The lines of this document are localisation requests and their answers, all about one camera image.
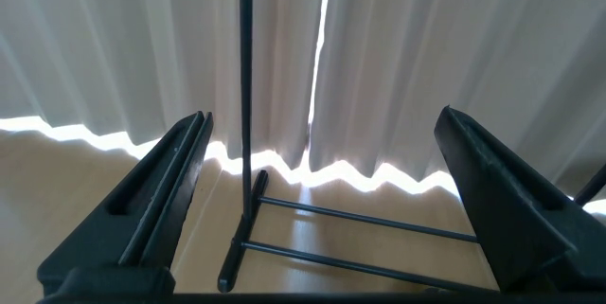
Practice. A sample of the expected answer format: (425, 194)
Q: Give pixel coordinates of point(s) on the black clothes rack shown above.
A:
(245, 81)

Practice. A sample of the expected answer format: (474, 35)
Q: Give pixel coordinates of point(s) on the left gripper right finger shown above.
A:
(521, 228)

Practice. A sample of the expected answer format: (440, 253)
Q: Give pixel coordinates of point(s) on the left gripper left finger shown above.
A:
(94, 252)

